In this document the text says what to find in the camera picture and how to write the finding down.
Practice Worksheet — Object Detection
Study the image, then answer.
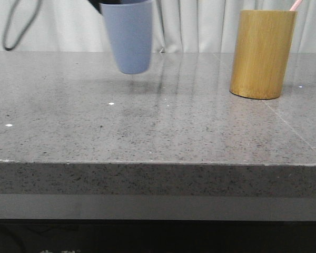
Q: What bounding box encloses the blue plastic cup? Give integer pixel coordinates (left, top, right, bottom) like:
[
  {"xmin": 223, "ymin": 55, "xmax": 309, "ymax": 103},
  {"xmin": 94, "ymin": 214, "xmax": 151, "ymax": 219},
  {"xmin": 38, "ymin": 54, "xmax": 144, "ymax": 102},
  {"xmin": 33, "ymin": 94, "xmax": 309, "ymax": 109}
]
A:
[{"xmin": 100, "ymin": 1, "xmax": 153, "ymax": 74}]

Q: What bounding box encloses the black cable loop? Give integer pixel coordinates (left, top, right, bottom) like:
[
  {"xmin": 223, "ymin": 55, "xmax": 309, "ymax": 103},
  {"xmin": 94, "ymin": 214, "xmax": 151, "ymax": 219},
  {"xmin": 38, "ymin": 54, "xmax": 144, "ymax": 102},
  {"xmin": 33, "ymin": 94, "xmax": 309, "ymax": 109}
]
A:
[{"xmin": 2, "ymin": 0, "xmax": 44, "ymax": 52}]

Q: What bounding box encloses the black gripper finger cup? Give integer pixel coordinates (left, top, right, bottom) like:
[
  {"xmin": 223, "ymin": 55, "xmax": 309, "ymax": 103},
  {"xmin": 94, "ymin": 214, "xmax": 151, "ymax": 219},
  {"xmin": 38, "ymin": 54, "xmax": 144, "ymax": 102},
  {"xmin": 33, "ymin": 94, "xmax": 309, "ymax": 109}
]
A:
[{"xmin": 88, "ymin": 0, "xmax": 101, "ymax": 14}]

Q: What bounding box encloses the grey-white curtain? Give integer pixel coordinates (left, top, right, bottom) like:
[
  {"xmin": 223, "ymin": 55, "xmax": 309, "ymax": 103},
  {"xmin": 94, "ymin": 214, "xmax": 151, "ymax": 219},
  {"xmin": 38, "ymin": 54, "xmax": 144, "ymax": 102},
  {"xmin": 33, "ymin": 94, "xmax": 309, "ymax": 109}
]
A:
[{"xmin": 0, "ymin": 0, "xmax": 316, "ymax": 53}]

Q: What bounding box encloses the bamboo cylinder holder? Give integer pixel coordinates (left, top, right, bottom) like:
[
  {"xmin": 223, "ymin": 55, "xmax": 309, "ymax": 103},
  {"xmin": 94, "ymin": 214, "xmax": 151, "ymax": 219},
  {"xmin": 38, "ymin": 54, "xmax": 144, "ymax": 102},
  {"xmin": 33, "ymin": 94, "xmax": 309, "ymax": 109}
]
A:
[{"xmin": 230, "ymin": 10, "xmax": 297, "ymax": 100}]

